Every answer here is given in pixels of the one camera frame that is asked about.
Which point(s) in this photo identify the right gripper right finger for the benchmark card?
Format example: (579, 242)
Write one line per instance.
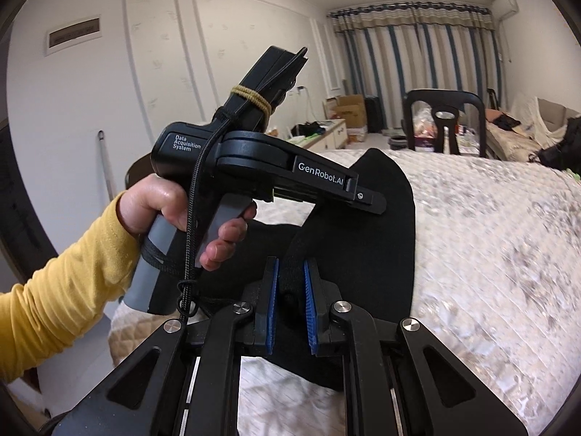
(399, 379)

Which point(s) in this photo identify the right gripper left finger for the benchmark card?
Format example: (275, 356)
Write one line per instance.
(184, 379)

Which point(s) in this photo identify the black pants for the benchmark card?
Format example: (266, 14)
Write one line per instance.
(371, 258)

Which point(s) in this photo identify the person left hand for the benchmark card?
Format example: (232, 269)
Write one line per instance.
(153, 195)

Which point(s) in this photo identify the black phone on gripper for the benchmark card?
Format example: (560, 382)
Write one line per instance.
(252, 102)

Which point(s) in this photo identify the low white cabinet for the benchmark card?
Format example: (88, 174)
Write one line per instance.
(320, 136)

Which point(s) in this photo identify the white quilted floral bedspread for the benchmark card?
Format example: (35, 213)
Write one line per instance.
(497, 279)

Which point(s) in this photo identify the cardboard box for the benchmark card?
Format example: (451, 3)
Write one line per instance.
(352, 110)

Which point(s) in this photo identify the black speaker box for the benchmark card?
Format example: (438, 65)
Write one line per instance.
(374, 114)

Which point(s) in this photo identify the striped blue beige curtain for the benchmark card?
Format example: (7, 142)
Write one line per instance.
(389, 49)

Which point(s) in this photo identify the dark wooden chair far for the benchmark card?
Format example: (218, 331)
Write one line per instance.
(445, 107)

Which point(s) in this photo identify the black clothes pile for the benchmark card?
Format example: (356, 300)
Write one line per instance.
(566, 154)

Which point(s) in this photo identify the beige sofa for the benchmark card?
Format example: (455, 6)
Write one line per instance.
(532, 124)

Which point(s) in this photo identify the white air conditioner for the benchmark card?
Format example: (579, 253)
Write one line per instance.
(504, 9)

